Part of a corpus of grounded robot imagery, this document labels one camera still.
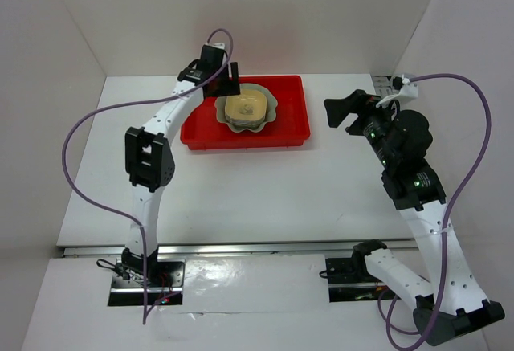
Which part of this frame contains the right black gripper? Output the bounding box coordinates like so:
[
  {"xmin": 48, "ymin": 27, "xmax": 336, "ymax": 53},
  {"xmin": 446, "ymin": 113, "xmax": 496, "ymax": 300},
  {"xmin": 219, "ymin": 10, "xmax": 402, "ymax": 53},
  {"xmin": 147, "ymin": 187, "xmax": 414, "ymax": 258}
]
[{"xmin": 323, "ymin": 88, "xmax": 403, "ymax": 167}]

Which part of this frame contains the yellow square plate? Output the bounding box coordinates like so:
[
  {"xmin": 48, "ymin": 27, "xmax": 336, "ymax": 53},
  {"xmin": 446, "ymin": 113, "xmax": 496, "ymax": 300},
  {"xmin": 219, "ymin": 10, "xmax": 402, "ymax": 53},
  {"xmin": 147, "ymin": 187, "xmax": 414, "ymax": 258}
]
[{"xmin": 224, "ymin": 89, "xmax": 267, "ymax": 124}]

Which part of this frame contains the large green scalloped bowl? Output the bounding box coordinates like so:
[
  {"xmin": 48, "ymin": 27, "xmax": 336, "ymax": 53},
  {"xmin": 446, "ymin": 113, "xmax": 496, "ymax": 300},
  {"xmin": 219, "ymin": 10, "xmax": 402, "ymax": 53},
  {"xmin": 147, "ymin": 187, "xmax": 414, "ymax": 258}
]
[{"xmin": 214, "ymin": 84, "xmax": 278, "ymax": 133}]

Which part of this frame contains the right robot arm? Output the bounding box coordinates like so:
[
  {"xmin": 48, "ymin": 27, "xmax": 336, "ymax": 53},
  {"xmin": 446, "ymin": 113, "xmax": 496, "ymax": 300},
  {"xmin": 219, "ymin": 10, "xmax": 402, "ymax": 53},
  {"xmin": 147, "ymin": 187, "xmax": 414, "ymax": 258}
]
[{"xmin": 324, "ymin": 90, "xmax": 505, "ymax": 346}]

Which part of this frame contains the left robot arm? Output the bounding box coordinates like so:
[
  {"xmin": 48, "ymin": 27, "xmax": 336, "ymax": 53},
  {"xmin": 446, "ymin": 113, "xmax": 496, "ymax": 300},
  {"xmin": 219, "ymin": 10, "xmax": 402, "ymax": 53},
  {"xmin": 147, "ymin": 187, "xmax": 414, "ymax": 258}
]
[{"xmin": 122, "ymin": 43, "xmax": 239, "ymax": 286}]

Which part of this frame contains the red plastic bin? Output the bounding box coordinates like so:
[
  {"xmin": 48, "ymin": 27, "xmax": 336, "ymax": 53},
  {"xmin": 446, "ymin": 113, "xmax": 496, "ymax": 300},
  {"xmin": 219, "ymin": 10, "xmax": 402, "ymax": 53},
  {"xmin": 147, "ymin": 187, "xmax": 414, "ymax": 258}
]
[{"xmin": 180, "ymin": 76, "xmax": 310, "ymax": 150}]

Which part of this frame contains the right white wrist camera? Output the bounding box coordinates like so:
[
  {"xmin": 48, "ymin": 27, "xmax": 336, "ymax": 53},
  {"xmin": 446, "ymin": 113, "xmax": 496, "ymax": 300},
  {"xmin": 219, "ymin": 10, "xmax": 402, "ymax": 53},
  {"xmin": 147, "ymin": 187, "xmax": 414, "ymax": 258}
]
[{"xmin": 374, "ymin": 74, "xmax": 418, "ymax": 108}]

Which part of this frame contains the aluminium rail front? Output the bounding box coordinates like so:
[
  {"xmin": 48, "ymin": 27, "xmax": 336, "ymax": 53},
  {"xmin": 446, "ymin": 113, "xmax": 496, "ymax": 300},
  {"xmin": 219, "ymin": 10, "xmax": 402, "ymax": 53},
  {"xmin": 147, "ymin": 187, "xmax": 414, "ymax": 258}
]
[{"xmin": 62, "ymin": 239, "xmax": 418, "ymax": 258}]

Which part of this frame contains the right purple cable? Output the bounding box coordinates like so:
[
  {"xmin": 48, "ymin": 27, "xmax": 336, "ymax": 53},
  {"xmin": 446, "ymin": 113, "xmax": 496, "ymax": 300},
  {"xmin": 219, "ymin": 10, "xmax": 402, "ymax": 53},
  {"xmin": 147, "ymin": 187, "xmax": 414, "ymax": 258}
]
[{"xmin": 377, "ymin": 72, "xmax": 492, "ymax": 350}]

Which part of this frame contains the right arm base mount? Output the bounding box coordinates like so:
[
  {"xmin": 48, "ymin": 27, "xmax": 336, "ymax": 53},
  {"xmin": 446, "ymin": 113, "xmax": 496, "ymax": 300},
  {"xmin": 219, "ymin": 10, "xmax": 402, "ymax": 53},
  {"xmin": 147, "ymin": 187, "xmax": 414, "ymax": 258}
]
[{"xmin": 319, "ymin": 258, "xmax": 394, "ymax": 303}]

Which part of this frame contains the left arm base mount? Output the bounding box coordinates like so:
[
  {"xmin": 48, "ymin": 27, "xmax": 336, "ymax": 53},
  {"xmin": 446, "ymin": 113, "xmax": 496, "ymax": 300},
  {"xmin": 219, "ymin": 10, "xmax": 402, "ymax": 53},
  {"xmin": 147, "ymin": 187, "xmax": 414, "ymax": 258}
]
[{"xmin": 96, "ymin": 259, "xmax": 186, "ymax": 307}]

